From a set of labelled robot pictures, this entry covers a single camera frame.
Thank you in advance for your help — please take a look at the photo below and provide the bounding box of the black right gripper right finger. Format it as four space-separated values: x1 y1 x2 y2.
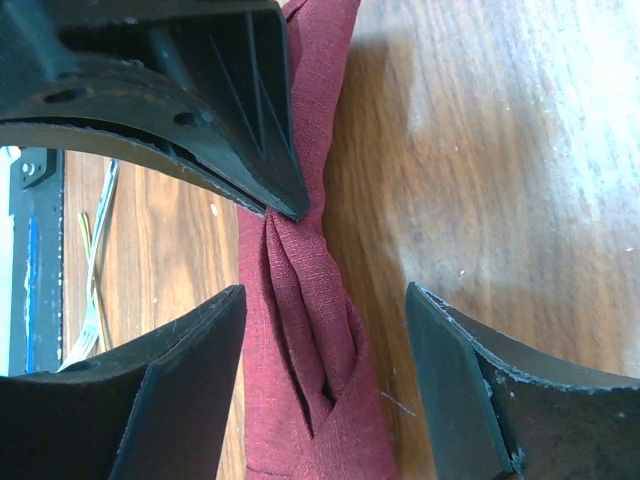
405 283 639 479

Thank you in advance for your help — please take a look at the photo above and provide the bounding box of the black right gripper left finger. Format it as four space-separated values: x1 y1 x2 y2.
1 285 247 479

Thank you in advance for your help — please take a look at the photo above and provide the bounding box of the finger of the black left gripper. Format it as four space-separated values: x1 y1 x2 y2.
1 1 310 220
1 119 266 215

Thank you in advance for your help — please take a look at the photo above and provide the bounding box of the dark red cloth napkin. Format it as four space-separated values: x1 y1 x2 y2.
238 1 397 479

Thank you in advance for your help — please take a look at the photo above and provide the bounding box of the gold spoon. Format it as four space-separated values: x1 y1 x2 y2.
78 211 112 352

